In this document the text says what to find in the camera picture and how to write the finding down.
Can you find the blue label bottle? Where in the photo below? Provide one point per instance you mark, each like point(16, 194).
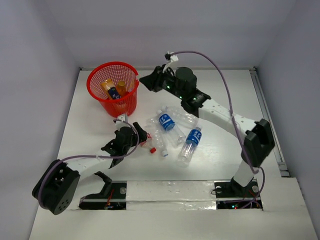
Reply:
point(171, 129)
point(189, 146)

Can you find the red label clear bottle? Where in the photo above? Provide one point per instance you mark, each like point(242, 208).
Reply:
point(151, 148)

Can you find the small orange juice bottle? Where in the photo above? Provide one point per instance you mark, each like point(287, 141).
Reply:
point(121, 88)

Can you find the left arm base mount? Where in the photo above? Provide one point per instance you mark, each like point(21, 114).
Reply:
point(111, 197)

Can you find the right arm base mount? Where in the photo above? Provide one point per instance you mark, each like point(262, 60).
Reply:
point(233, 199)

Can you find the tall orange drink bottle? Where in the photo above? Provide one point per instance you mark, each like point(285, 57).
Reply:
point(110, 89)

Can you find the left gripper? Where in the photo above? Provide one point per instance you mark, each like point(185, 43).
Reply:
point(136, 132)

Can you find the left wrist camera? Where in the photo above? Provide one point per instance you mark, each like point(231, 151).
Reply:
point(121, 118)

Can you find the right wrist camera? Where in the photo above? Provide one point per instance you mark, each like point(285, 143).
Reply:
point(170, 59)

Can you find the aluminium rail right edge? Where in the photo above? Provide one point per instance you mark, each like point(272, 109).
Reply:
point(284, 171)

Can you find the clear bottle white cap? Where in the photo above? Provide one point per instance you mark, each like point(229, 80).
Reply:
point(154, 129)

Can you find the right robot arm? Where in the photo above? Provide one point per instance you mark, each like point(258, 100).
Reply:
point(255, 137)

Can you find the blue label bottle right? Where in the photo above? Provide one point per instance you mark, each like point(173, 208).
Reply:
point(189, 146)

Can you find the blue label bottle middle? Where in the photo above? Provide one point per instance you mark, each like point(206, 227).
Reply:
point(171, 129)

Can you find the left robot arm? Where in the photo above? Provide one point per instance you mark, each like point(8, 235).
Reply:
point(57, 186)

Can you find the clear unlabelled bottle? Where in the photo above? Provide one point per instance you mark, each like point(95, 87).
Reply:
point(180, 116)

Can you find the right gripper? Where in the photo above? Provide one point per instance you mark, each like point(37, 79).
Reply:
point(153, 83)

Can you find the red plastic mesh basket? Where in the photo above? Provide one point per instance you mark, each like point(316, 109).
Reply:
point(116, 71)

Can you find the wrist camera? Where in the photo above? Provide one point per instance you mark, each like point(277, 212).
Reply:
point(121, 118)
point(170, 59)

